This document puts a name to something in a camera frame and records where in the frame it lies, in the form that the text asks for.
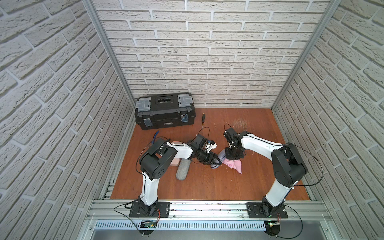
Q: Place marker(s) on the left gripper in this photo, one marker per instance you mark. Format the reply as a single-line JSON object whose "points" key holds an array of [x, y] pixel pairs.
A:
{"points": [[207, 156]]}

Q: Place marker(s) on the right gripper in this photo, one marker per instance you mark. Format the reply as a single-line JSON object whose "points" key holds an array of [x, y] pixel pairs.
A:
{"points": [[229, 156]]}

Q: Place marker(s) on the lavender eyeglass case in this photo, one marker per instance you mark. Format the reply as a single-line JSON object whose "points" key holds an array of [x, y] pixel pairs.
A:
{"points": [[222, 156]]}

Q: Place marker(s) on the pink microfiber cloth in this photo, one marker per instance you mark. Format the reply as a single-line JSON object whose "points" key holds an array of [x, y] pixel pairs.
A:
{"points": [[233, 164]]}

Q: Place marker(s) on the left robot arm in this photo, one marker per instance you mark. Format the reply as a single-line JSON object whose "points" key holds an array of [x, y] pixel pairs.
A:
{"points": [[158, 157]]}

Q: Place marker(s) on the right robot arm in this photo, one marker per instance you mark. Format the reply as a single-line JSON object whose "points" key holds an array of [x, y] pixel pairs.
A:
{"points": [[288, 165]]}

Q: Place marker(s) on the grey felt eyeglass case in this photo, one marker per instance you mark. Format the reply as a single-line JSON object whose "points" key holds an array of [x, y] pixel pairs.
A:
{"points": [[183, 169]]}

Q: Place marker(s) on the pink eyeglass case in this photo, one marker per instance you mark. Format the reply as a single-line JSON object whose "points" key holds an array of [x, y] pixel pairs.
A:
{"points": [[176, 160]]}

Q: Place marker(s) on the black plastic toolbox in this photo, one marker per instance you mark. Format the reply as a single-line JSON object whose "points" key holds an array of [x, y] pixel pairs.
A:
{"points": [[165, 111]]}

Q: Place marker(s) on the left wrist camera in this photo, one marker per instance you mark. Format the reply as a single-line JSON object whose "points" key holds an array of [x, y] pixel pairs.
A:
{"points": [[209, 145]]}

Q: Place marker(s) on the black handled screwdriver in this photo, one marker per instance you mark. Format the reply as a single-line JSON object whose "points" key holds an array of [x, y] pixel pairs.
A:
{"points": [[203, 119]]}

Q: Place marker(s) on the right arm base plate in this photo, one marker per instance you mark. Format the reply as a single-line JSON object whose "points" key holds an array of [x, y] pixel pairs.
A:
{"points": [[258, 210]]}

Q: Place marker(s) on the blue handled pliers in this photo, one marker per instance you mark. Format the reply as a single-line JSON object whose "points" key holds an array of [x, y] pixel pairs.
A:
{"points": [[155, 136]]}

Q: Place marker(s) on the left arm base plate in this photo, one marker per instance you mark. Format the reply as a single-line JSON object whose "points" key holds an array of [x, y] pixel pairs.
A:
{"points": [[157, 209]]}

